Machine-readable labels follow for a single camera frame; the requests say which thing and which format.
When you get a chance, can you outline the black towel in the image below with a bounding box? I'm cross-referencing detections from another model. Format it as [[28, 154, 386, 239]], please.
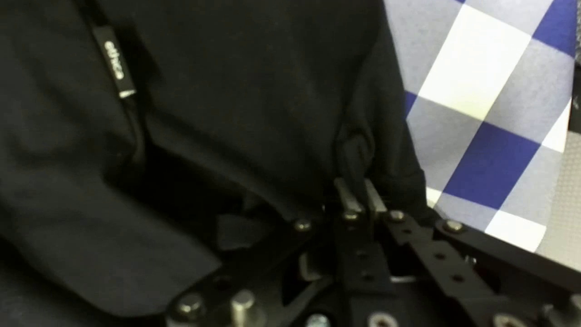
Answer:
[[0, 0, 426, 327]]

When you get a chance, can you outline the blue white checkered tablecloth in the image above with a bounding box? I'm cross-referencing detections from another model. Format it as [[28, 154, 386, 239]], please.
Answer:
[[386, 0, 581, 267]]

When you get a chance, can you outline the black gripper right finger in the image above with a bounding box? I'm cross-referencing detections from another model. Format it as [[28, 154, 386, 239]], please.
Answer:
[[366, 180, 581, 327]]

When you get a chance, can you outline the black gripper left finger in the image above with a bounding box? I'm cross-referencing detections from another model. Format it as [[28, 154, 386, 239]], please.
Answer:
[[166, 178, 366, 327]]

